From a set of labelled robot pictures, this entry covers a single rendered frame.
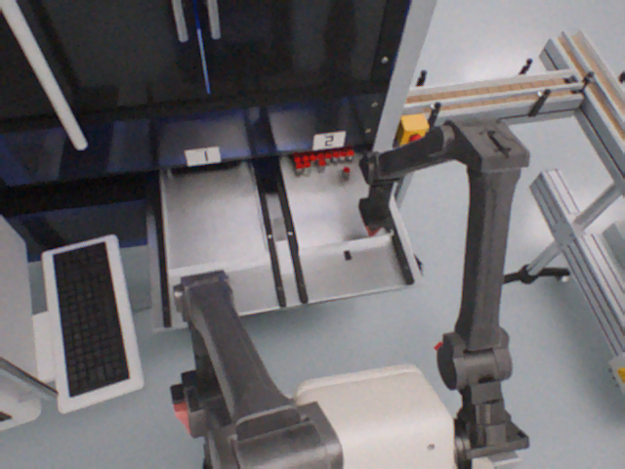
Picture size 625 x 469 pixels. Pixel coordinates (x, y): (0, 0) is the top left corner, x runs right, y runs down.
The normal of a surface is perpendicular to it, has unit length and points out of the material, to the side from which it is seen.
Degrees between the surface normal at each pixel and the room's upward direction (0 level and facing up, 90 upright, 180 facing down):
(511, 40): 0
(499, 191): 52
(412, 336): 0
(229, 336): 41
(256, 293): 0
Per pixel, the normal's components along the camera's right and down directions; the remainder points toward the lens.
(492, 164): 0.23, 0.37
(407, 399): -0.07, -0.95
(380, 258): 0.06, -0.49
